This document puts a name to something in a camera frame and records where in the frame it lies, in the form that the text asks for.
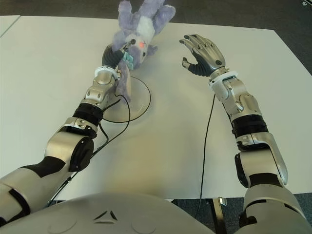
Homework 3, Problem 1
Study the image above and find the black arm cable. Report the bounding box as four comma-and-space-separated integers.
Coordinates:
195, 94, 215, 222
46, 94, 131, 205

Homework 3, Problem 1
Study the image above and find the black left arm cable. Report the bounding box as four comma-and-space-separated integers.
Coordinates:
46, 94, 131, 205

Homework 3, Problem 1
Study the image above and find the white plate black rim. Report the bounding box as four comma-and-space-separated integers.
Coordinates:
102, 74, 151, 122

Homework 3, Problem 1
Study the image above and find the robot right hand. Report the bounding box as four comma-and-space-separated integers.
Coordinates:
179, 34, 226, 77

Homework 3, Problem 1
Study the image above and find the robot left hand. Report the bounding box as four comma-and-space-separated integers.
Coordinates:
101, 41, 130, 69

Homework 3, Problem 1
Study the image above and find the grey robot torso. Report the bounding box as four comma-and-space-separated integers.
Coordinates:
0, 192, 217, 234

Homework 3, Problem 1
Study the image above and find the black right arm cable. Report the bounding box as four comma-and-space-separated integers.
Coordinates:
195, 94, 215, 222

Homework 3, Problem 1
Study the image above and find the purple plush rabbit doll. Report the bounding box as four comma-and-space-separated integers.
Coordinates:
111, 0, 176, 104

